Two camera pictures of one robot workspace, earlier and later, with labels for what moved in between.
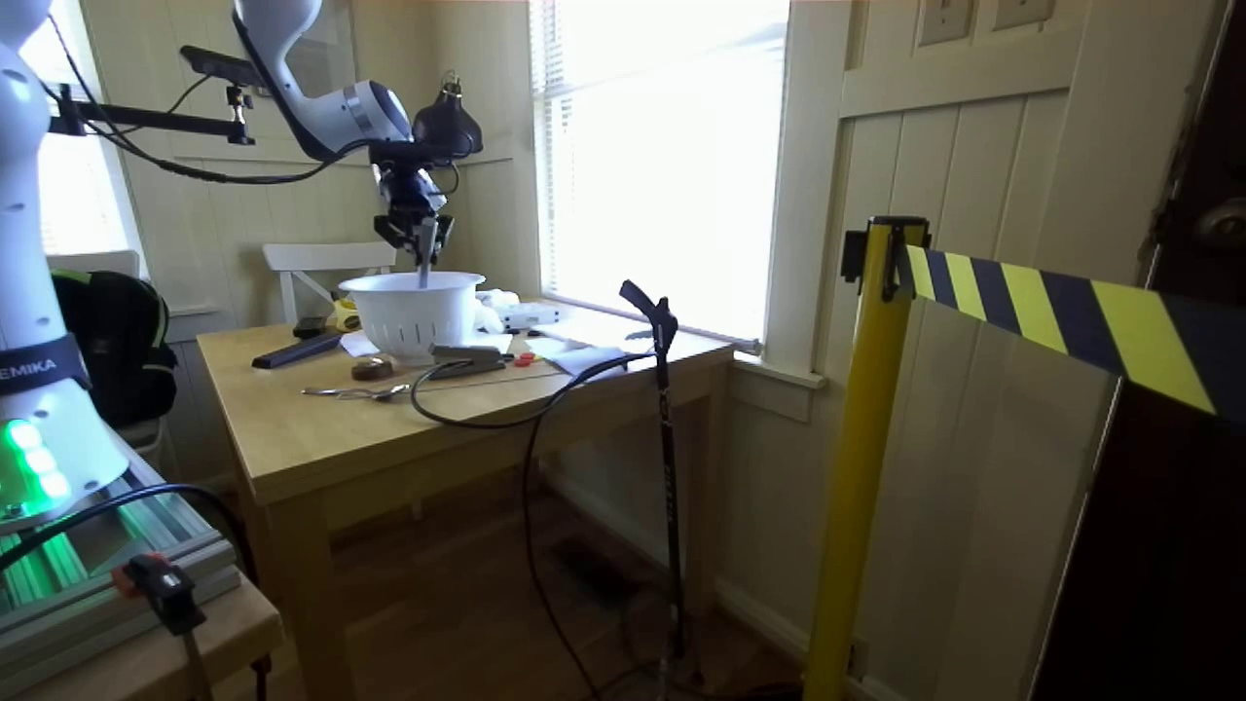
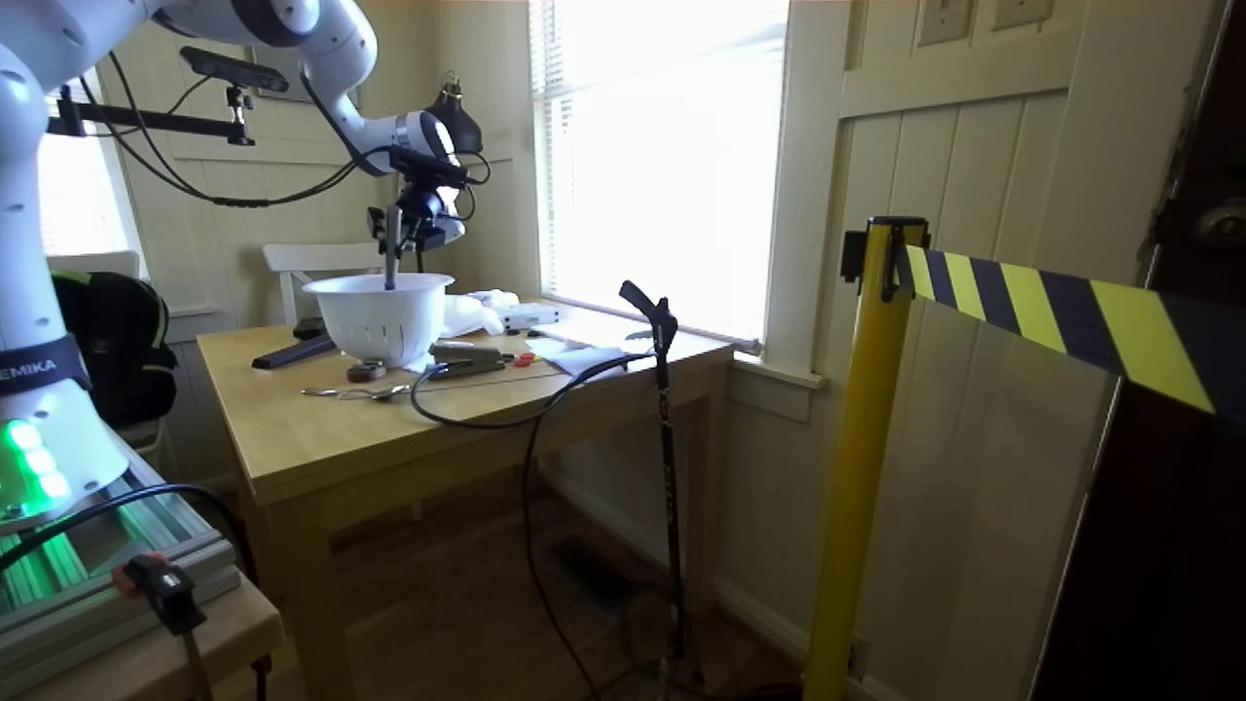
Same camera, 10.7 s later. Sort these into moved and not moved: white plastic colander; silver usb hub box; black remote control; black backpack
Moved: white plastic colander
Not moved: silver usb hub box; black backpack; black remote control
